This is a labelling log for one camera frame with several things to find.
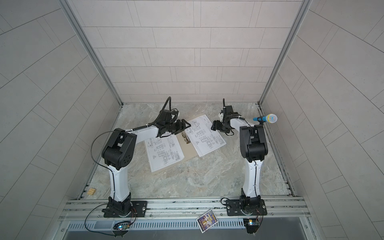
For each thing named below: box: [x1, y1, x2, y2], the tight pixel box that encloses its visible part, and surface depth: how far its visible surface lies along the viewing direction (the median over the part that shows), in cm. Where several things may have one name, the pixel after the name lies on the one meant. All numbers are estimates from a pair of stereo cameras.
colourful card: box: [196, 209, 219, 234], surface depth 68 cm
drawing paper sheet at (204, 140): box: [184, 114, 227, 157], surface depth 99 cm
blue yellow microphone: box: [253, 113, 278, 124], surface depth 78 cm
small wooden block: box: [87, 187, 96, 195], surface depth 77 cm
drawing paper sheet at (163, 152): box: [144, 134, 185, 173], surface depth 91 cm
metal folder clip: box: [181, 131, 191, 144], surface depth 98 cm
